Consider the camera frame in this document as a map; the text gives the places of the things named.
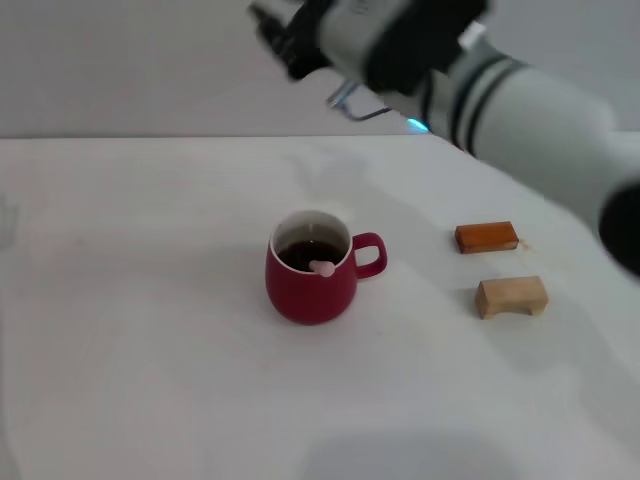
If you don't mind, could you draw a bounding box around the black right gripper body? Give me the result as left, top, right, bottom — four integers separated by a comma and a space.
248, 0, 332, 82

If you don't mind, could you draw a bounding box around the red ceramic coffee cup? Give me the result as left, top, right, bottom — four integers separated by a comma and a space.
264, 209, 389, 326

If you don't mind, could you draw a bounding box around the dark orange wooden block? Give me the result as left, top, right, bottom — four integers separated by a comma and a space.
454, 220, 519, 255

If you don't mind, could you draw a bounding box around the light wooden notched block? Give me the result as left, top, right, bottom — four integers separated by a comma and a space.
474, 275, 550, 321

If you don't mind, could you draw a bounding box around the thin grey gripper cable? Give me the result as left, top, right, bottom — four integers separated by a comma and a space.
326, 80, 396, 122

